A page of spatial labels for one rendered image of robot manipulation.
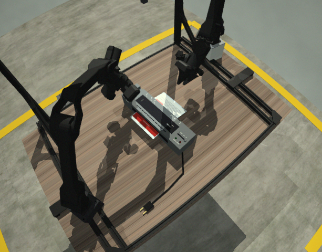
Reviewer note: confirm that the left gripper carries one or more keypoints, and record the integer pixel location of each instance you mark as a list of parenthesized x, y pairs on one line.
[(187, 71)]

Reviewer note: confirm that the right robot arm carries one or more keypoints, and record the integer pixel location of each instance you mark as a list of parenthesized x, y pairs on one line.
[(65, 128)]

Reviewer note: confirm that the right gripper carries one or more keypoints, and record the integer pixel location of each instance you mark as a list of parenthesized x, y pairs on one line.
[(129, 90)]

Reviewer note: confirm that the white laminating pouch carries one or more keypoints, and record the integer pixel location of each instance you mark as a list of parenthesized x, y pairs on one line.
[(167, 102)]

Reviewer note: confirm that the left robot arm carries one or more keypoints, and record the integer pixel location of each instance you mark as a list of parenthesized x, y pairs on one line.
[(210, 32)]

